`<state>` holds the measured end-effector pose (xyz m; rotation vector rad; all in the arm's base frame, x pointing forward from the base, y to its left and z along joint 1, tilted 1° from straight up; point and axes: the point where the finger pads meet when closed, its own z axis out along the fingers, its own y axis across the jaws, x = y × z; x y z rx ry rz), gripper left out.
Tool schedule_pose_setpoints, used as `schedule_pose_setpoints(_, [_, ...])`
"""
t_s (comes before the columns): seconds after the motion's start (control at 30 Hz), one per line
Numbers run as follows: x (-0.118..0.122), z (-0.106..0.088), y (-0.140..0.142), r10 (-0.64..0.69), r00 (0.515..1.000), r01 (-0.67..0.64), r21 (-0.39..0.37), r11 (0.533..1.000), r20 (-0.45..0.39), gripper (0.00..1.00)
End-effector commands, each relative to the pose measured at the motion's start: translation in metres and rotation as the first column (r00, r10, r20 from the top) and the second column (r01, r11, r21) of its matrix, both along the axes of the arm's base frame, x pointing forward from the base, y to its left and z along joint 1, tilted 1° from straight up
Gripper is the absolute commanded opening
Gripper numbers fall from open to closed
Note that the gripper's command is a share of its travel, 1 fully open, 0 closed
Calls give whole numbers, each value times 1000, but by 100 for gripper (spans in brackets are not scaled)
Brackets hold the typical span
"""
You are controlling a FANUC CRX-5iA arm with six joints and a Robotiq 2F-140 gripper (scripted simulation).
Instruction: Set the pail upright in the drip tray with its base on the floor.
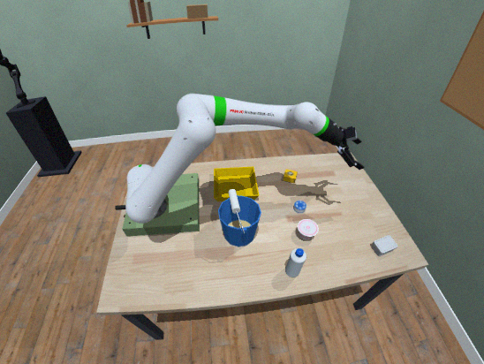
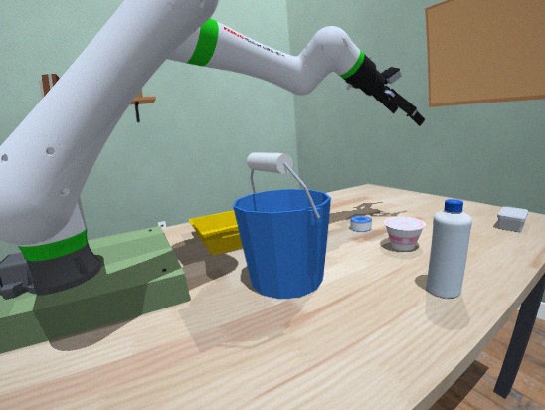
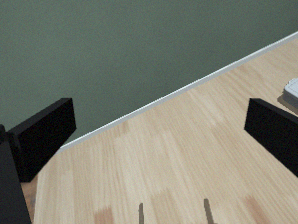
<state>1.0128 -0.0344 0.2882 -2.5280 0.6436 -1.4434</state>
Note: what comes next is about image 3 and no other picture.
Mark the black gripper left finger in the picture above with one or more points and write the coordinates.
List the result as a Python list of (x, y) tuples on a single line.
[(25, 150)]

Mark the small white lidded plastic tub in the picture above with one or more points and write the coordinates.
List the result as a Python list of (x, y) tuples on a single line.
[(291, 93)]

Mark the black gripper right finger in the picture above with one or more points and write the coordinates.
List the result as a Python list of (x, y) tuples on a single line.
[(276, 130)]

